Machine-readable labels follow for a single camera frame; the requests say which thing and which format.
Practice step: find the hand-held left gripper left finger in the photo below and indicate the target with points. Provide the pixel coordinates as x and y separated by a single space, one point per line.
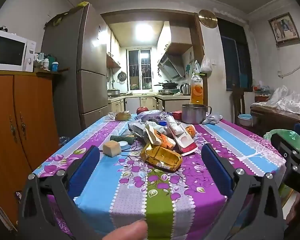
86 165

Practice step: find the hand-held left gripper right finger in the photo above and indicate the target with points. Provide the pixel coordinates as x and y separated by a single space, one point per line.
216 170

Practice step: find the green trash bin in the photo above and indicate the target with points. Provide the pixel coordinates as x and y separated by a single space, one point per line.
286 133

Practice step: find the beige sponge block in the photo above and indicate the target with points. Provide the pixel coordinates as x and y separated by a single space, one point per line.
111 149

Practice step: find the red white carton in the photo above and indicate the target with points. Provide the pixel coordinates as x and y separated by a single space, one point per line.
187 145

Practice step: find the white bottle cap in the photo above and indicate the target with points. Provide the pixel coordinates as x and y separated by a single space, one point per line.
123 143

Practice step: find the dark green scrubber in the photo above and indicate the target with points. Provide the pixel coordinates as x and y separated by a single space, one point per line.
121 139

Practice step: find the gold snack packet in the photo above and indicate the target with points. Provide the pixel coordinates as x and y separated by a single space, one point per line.
162 158

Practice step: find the silver packet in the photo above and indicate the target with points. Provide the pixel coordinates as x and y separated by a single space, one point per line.
137 128

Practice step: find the orange white snack packet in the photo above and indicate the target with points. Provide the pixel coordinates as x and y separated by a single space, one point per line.
160 138

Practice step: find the person's left hand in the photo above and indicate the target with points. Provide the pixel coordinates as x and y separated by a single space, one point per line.
130 231

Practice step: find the floral purple tablecloth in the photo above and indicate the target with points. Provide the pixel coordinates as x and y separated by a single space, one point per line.
102 185

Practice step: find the dark wooden table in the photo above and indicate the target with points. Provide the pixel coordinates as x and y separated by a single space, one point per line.
272 117

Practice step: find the white plastic sheet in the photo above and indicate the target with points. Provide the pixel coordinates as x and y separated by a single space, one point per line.
287 101

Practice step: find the grey cloth rag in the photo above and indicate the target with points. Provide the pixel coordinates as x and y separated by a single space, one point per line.
212 119

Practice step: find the red container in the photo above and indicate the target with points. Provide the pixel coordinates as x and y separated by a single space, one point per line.
261 96

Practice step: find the blue basin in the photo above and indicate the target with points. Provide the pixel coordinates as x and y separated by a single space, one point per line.
245 120

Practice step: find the metal pot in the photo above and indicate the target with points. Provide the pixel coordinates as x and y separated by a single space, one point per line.
193 115

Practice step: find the dark wooden chair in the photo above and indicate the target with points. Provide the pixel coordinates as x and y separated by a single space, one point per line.
238 102

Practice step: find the blue bottle cap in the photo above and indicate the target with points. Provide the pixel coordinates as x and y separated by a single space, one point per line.
162 123

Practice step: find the orange wooden cabinet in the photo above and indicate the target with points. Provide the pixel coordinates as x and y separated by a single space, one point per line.
20 135

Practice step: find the red apple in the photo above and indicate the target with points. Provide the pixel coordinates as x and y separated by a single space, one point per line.
141 110

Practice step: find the purple white plastic bag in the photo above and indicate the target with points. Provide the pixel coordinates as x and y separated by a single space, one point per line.
150 116

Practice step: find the orange juice bottle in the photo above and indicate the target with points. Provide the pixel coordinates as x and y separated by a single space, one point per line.
197 90

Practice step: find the kitchen base cabinets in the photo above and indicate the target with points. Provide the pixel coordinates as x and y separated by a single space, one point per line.
145 102

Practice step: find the metal kettle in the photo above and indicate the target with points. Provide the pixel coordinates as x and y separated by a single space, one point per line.
185 89

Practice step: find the round metal strainer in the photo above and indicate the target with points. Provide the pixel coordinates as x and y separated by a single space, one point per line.
121 77

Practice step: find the black wok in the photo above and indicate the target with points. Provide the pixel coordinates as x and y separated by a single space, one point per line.
168 84

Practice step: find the dark window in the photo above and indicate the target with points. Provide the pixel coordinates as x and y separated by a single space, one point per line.
236 55

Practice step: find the grey refrigerator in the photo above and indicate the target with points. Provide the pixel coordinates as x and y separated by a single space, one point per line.
90 62

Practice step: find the blue jar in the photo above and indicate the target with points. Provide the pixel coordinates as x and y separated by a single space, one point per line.
55 66

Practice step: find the white hanging plastic bag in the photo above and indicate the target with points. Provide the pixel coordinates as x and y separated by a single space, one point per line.
206 66

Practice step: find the white bottle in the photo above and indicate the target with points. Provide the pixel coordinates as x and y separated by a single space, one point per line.
46 64

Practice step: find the kitchen window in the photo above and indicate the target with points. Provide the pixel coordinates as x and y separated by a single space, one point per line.
138 70

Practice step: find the metal range hood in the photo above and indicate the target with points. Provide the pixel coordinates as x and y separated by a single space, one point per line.
171 66

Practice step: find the white microwave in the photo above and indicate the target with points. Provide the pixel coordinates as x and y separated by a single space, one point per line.
10 51

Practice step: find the kitchen ceiling light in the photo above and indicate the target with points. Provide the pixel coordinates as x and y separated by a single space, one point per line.
143 32

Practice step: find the small black white toy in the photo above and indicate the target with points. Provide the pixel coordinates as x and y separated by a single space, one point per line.
3 28

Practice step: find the yellow green plastic bag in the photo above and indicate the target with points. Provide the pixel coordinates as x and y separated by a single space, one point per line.
83 4

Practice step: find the framed wall picture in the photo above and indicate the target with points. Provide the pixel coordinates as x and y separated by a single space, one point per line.
285 28

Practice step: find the cream kitchen wall cabinet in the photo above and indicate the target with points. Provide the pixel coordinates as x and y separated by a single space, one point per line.
113 50
176 37

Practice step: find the gold round wall clock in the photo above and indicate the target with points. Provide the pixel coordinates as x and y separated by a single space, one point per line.
207 18

